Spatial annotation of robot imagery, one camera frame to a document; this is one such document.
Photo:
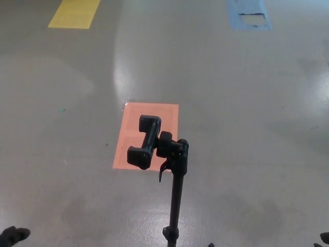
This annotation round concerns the black phone stand tripod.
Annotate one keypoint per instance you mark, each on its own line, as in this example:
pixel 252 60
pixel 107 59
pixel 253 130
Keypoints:
pixel 177 185

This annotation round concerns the yellow floor marking rectangle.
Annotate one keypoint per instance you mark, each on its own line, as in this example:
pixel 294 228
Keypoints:
pixel 73 14

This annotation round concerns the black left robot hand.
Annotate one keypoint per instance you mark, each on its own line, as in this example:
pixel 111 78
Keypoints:
pixel 13 234

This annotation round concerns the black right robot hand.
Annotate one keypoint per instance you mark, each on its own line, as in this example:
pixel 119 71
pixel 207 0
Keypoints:
pixel 326 238

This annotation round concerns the torn blue floor marking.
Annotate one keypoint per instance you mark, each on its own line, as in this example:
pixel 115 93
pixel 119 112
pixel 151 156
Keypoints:
pixel 234 15

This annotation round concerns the orange floor marking rectangle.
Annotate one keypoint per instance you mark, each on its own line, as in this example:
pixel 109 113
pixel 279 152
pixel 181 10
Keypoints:
pixel 133 121

